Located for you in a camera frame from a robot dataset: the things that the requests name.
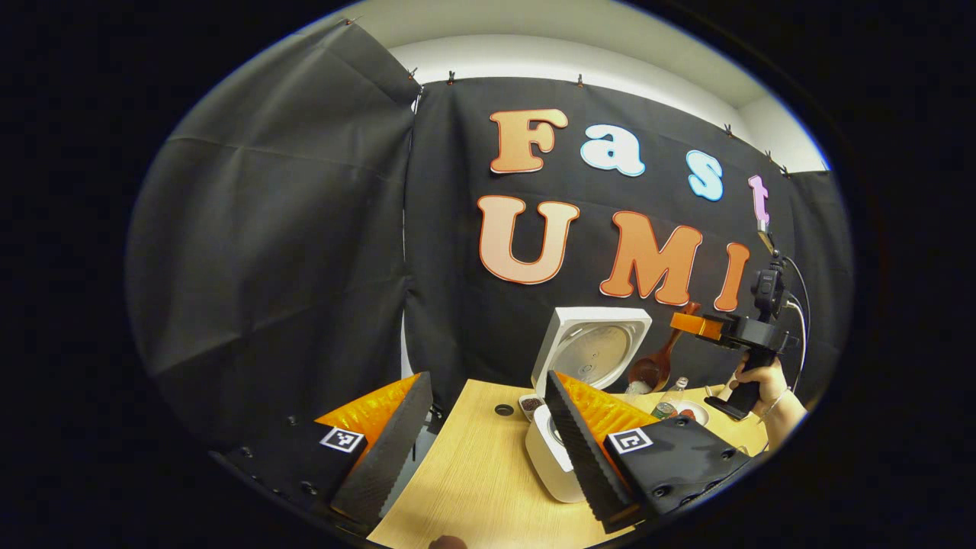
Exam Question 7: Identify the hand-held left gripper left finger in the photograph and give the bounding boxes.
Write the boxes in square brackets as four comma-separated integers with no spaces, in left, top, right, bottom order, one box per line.
[210,371,434,533]

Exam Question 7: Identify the brown wooden spoon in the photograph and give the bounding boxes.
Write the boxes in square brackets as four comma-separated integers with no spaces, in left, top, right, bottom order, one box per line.
[627,302,701,393]

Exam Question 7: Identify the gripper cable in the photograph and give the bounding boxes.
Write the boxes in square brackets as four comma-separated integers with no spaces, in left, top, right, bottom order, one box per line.
[782,255,811,393]

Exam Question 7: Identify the black backdrop cloth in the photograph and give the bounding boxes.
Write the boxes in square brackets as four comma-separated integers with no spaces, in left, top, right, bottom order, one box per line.
[126,19,853,458]

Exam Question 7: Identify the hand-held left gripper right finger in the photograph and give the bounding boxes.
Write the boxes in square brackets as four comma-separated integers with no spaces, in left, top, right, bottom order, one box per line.
[543,371,752,535]

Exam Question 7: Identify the clear plastic water bottle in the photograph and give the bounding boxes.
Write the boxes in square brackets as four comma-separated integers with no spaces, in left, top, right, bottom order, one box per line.
[650,377,689,420]

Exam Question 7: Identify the white rice cooker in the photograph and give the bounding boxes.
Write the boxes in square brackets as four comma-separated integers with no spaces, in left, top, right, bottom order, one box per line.
[525,307,653,504]

